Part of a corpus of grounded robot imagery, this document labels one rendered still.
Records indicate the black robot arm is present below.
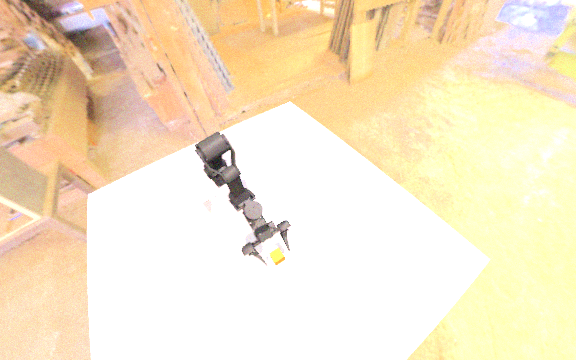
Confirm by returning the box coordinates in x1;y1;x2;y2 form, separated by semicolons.
195;132;277;243

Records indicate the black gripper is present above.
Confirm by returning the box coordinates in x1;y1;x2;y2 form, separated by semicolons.
241;216;291;267

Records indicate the orange block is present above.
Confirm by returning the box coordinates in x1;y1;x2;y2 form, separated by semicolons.
269;247;285;266

